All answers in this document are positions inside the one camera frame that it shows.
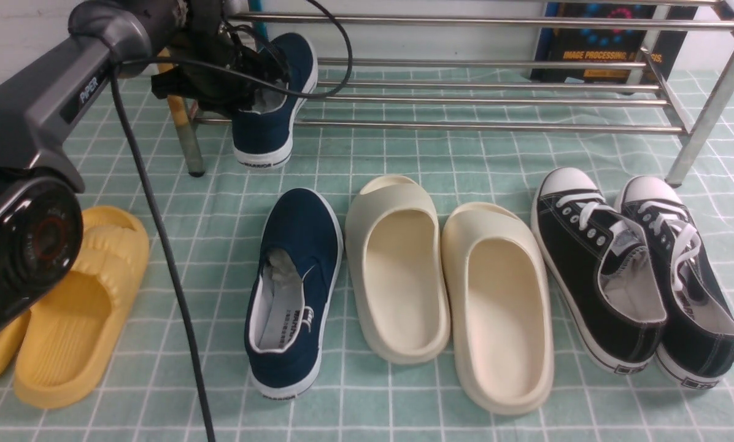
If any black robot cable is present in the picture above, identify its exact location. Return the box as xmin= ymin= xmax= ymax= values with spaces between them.
xmin=106 ymin=0 xmax=354 ymax=442

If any right black canvas sneaker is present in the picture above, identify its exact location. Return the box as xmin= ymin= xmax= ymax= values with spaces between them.
xmin=615 ymin=176 xmax=734 ymax=390

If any left cream slide slipper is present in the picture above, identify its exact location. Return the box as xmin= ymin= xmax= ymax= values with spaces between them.
xmin=345 ymin=174 xmax=450 ymax=365

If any black canvas sneaker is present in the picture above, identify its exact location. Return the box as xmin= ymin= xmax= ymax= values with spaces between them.
xmin=531 ymin=167 xmax=668 ymax=375
xmin=615 ymin=176 xmax=734 ymax=390

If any teal pole behind rack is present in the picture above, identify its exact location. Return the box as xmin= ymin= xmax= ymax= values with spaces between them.
xmin=247 ymin=0 xmax=264 ymax=12

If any green checkered cloth mat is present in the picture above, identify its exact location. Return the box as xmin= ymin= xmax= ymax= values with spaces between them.
xmin=0 ymin=79 xmax=734 ymax=441

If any navy slip-on shoe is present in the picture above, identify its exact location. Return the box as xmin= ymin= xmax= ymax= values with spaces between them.
xmin=231 ymin=33 xmax=319 ymax=169
xmin=244 ymin=188 xmax=344 ymax=400

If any right cream slide slipper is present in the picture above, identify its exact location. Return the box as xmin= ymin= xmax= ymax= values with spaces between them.
xmin=442 ymin=202 xmax=554 ymax=415

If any metal shoe rack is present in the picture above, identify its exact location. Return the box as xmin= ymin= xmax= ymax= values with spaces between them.
xmin=158 ymin=0 xmax=734 ymax=187

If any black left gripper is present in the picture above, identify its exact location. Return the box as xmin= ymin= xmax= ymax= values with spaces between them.
xmin=151 ymin=1 xmax=291 ymax=117

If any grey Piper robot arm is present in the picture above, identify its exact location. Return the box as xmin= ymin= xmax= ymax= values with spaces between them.
xmin=0 ymin=1 xmax=290 ymax=332

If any dark image processing book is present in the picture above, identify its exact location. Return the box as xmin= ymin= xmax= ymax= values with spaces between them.
xmin=530 ymin=2 xmax=687 ymax=84

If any left black canvas sneaker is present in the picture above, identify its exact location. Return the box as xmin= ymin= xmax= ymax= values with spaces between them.
xmin=531 ymin=167 xmax=668 ymax=375

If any cream slide slipper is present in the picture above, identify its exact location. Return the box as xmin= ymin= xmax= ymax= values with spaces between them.
xmin=345 ymin=174 xmax=450 ymax=365
xmin=442 ymin=202 xmax=554 ymax=415

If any right yellow slide slipper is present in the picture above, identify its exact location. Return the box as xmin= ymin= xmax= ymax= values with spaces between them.
xmin=14 ymin=205 xmax=150 ymax=409

